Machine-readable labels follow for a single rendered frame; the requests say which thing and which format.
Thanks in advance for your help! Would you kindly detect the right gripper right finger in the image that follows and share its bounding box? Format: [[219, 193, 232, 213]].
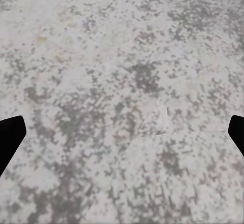
[[228, 115, 244, 155]]

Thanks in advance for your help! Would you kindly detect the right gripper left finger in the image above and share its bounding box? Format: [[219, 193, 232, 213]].
[[0, 115, 26, 176]]

